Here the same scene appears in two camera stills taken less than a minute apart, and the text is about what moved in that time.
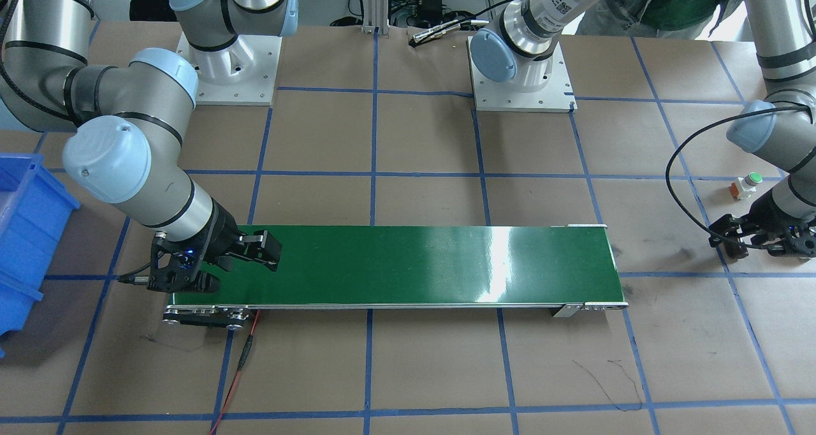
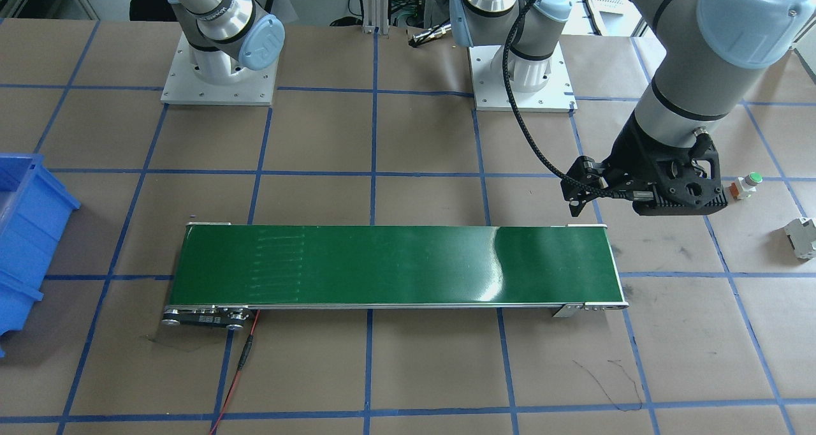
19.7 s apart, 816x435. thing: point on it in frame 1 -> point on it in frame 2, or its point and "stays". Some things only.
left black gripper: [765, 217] -> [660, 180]
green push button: [743, 187] stays
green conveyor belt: [556, 266] stays
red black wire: [245, 356] stays
